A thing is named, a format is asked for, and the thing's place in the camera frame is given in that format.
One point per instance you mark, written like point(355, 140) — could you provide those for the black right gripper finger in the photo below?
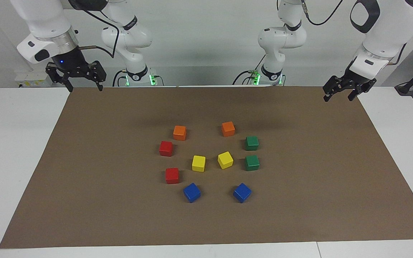
point(57, 75)
point(99, 73)

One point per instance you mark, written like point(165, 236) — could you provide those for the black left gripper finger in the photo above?
point(335, 84)
point(358, 90)

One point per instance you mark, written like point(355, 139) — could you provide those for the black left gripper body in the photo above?
point(359, 80)

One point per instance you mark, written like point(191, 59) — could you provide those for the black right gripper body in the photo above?
point(70, 61)

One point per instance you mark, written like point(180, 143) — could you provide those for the red wooden cube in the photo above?
point(166, 148)
point(172, 175)

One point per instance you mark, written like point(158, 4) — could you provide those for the green wooden cube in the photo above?
point(251, 143)
point(252, 162)

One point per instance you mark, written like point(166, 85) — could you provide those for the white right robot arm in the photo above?
point(41, 21)

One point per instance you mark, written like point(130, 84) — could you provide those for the orange wooden cube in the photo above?
point(179, 132)
point(228, 129)

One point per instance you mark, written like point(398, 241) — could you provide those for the brown table mat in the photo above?
point(84, 179)

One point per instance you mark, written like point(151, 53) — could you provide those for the yellow wooden cube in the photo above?
point(225, 159)
point(198, 163)

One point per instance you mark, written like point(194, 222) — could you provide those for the blue wooden cube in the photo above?
point(191, 192)
point(242, 192)

